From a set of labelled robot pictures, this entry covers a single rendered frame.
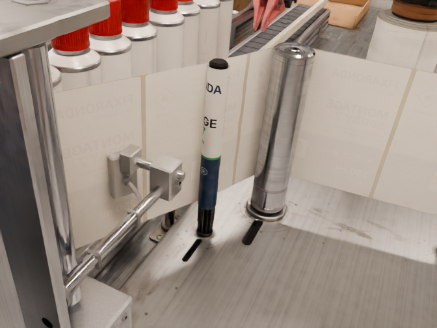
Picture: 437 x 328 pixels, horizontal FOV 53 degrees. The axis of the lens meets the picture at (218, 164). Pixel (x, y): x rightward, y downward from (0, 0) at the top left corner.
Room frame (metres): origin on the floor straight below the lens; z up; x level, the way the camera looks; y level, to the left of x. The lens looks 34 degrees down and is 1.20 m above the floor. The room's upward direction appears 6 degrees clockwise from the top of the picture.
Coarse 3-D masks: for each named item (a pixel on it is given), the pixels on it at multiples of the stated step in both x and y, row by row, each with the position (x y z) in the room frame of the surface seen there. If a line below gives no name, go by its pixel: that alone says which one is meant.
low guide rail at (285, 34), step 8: (320, 0) 1.28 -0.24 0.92; (312, 8) 1.18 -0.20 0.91; (320, 8) 1.26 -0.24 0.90; (304, 16) 1.10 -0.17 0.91; (312, 16) 1.18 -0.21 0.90; (296, 24) 1.03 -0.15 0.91; (288, 32) 0.97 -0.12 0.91; (272, 40) 0.89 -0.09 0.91; (280, 40) 0.92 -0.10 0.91; (264, 48) 0.84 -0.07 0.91
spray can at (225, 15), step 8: (224, 0) 0.67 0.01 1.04; (232, 0) 0.68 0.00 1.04; (224, 8) 0.67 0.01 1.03; (232, 8) 0.68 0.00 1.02; (224, 16) 0.67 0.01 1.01; (224, 24) 0.67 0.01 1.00; (224, 32) 0.67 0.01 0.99; (224, 40) 0.67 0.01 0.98; (224, 48) 0.67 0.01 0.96; (216, 56) 0.67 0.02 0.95; (224, 56) 0.67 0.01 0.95
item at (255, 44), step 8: (296, 8) 1.31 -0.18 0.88; (304, 8) 1.32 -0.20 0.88; (288, 16) 1.22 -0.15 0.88; (296, 16) 1.23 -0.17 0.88; (272, 24) 1.13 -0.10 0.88; (280, 24) 1.14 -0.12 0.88; (288, 24) 1.14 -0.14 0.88; (304, 24) 1.16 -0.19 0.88; (264, 32) 1.06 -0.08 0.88; (272, 32) 1.06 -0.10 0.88; (280, 32) 1.07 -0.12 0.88; (296, 32) 1.08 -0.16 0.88; (256, 40) 0.99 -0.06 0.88; (264, 40) 0.99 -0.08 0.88; (288, 40) 1.01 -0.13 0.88; (240, 48) 0.93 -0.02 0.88; (248, 48) 0.93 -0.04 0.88; (256, 48) 0.94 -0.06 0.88; (232, 56) 0.87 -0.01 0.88
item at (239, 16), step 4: (252, 4) 0.97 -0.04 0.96; (248, 8) 0.93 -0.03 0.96; (252, 8) 0.94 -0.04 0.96; (240, 12) 0.90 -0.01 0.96; (244, 12) 0.90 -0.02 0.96; (248, 12) 0.92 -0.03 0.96; (252, 12) 0.95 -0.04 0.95; (232, 16) 0.86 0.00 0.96; (236, 16) 0.87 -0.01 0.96; (240, 16) 0.88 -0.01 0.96; (244, 16) 0.90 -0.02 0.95; (232, 20) 0.84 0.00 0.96; (236, 20) 0.86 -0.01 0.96; (240, 20) 0.88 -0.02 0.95; (232, 24) 0.85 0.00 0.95
